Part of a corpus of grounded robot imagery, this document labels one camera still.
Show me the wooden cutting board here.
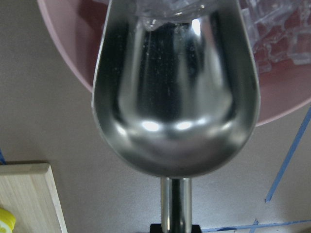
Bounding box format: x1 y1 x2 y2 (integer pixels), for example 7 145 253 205
0 163 68 233

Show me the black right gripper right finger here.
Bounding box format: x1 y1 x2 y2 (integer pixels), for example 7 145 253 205
191 224 202 233

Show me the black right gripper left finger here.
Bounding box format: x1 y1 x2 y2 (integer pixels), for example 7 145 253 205
150 223 162 233

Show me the pile of clear ice cubes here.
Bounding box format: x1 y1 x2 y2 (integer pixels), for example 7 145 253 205
135 0 311 73

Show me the lemon half slice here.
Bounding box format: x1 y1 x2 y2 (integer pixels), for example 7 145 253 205
0 208 16 233

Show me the metal ice scoop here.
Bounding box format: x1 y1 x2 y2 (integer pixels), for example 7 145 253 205
92 0 260 233

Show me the pink bowl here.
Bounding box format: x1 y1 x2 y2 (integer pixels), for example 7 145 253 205
37 0 311 125

